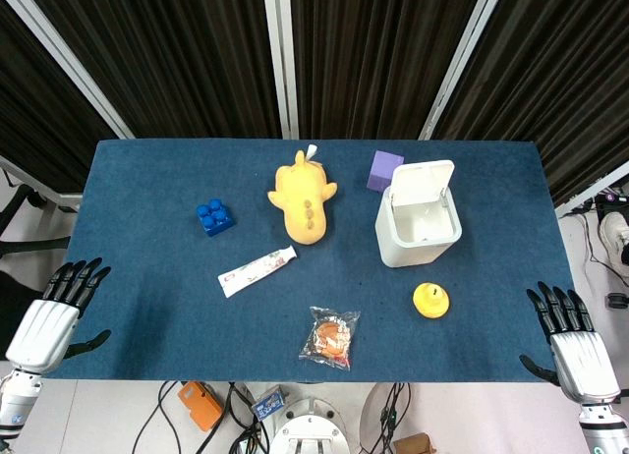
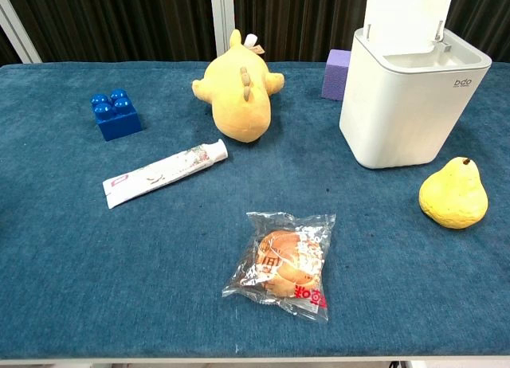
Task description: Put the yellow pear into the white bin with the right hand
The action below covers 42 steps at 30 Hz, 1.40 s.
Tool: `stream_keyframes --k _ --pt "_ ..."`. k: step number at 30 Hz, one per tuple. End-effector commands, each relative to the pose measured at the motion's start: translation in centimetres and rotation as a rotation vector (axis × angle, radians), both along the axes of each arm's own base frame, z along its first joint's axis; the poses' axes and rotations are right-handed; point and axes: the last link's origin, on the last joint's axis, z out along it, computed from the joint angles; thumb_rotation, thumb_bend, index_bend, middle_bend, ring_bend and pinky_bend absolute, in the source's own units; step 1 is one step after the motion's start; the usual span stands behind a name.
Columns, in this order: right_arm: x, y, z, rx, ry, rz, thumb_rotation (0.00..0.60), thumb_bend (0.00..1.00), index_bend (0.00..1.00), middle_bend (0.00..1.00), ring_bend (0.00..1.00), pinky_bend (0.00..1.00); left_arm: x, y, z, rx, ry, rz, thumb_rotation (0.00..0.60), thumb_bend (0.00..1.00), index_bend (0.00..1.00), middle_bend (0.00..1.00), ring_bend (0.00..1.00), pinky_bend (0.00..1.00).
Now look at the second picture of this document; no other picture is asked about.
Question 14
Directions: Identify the white trash bin with lid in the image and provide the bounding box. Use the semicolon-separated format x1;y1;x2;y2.
339;0;493;170

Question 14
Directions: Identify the yellow plush dinosaur toy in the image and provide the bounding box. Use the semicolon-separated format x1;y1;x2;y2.
191;29;285;144

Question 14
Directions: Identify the packaged bread in clear wrapper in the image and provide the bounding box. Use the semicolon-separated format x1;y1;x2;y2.
222;211;337;323

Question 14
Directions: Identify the white toothpaste tube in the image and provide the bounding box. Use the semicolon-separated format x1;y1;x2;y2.
102;139;229;210

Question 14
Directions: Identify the purple foam block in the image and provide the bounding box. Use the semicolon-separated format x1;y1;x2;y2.
321;49;352;102

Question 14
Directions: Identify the blue plastic building block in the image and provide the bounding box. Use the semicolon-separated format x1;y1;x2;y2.
90;88;143;142

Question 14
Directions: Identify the blue table cloth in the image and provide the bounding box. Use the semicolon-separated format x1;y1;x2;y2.
0;61;510;360

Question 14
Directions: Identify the yellow pear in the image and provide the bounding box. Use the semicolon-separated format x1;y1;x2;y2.
418;156;489;229

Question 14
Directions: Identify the dark pleated curtain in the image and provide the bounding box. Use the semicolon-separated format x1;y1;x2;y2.
0;0;510;66

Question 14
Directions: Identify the white vertical frame post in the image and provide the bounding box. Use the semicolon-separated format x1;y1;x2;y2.
210;0;236;61

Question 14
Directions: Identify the white diagonal frame bar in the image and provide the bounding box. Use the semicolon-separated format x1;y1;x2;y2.
0;0;42;65

